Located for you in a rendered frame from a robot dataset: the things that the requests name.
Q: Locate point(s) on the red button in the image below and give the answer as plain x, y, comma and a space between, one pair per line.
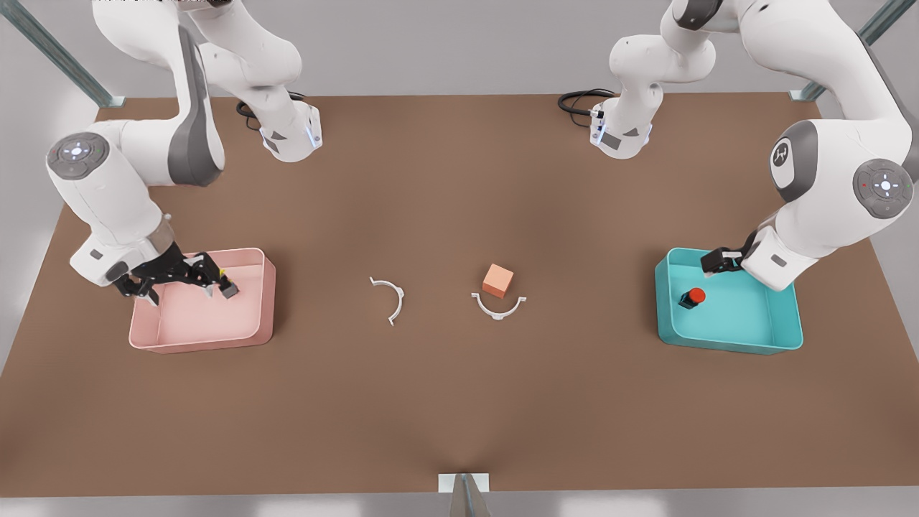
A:
693, 296

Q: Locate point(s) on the pink storage box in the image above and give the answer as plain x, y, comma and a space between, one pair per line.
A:
208, 319

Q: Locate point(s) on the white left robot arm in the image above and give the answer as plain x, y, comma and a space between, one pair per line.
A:
826, 179

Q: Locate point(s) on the orange cube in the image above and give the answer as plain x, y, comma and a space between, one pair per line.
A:
497, 281

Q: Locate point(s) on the blue storage box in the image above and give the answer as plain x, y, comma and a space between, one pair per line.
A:
739, 323

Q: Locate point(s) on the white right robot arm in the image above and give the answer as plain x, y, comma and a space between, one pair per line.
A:
122, 201

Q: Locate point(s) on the white curved clip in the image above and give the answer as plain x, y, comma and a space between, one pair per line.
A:
498, 310
396, 298

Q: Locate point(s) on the silver frame post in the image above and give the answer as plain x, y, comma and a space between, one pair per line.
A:
861, 39
57, 54
464, 492

